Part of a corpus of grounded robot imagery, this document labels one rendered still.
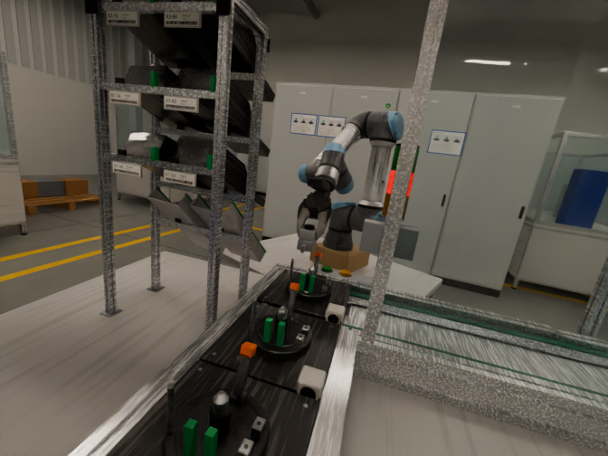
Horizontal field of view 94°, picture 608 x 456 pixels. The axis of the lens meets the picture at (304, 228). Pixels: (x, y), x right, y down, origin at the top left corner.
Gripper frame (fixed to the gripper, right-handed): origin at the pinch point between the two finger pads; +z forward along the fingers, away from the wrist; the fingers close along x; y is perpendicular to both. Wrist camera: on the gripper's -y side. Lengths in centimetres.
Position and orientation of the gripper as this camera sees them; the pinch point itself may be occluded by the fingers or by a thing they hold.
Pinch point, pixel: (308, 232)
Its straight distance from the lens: 83.2
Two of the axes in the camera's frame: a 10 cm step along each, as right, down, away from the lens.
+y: 1.3, 4.6, 8.8
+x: -9.5, -1.9, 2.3
